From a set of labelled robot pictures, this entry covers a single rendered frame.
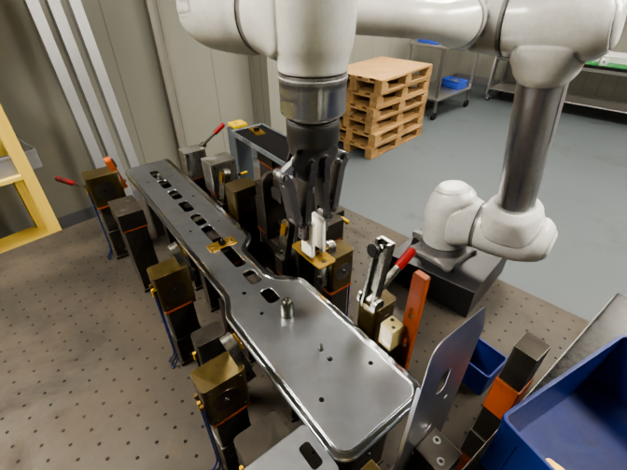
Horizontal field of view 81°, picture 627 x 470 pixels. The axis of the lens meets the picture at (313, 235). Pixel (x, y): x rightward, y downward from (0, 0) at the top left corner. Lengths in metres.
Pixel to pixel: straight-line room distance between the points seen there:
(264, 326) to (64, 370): 0.69
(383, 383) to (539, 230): 0.68
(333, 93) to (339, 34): 0.07
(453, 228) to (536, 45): 0.59
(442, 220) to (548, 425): 0.69
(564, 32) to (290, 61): 0.57
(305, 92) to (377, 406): 0.56
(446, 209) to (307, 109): 0.84
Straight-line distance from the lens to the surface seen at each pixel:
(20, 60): 3.12
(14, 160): 2.55
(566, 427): 0.81
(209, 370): 0.76
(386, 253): 0.74
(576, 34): 0.90
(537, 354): 0.65
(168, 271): 0.99
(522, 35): 0.91
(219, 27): 0.55
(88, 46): 2.84
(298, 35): 0.46
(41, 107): 3.17
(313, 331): 0.85
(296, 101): 0.49
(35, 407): 1.32
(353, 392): 0.77
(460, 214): 1.25
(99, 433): 1.19
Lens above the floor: 1.66
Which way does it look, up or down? 36 degrees down
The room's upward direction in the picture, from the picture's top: straight up
